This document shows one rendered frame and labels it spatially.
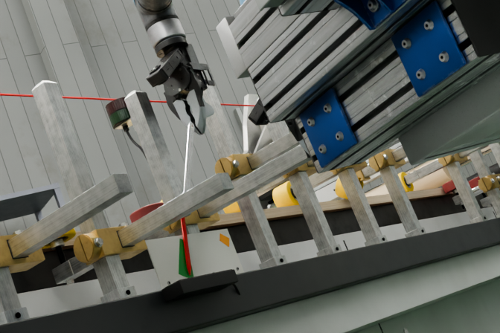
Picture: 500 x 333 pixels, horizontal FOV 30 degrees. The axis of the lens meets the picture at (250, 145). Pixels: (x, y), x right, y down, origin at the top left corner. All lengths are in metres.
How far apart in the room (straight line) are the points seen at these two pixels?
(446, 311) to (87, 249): 1.76
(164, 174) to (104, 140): 5.22
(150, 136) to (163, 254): 0.27
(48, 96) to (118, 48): 5.92
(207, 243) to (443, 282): 1.04
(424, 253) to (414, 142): 1.32
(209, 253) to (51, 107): 0.43
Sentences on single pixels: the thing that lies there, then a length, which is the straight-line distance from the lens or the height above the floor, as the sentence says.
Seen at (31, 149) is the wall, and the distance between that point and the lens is 7.01.
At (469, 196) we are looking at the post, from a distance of 3.17.
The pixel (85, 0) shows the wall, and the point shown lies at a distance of 7.79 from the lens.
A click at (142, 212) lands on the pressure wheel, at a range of 1.96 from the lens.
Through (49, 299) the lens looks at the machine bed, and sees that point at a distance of 1.85.
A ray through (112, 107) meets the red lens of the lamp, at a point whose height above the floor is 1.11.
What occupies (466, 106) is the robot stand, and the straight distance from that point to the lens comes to 1.24.
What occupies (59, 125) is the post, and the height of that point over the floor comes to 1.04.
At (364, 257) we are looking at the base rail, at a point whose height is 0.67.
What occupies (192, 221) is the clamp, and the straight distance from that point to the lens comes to 1.87.
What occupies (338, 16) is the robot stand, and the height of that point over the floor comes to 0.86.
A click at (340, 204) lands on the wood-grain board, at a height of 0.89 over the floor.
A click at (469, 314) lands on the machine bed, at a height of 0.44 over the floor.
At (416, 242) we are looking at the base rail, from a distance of 2.61.
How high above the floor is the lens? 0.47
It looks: 14 degrees up
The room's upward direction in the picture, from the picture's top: 22 degrees counter-clockwise
